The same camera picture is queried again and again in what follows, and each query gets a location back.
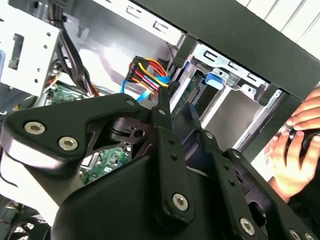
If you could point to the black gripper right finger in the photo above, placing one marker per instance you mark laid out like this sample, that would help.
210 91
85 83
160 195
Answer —
230 190

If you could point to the person's right hand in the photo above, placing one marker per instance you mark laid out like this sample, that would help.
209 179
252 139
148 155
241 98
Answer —
310 112

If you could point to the person's left hand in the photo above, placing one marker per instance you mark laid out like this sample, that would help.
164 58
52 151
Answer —
295 165

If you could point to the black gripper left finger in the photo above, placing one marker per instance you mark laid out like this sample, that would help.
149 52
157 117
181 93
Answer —
55 120

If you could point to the hard disk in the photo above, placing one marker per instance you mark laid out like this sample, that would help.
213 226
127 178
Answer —
190 82

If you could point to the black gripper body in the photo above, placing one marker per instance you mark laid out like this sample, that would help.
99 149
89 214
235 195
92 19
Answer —
112 207

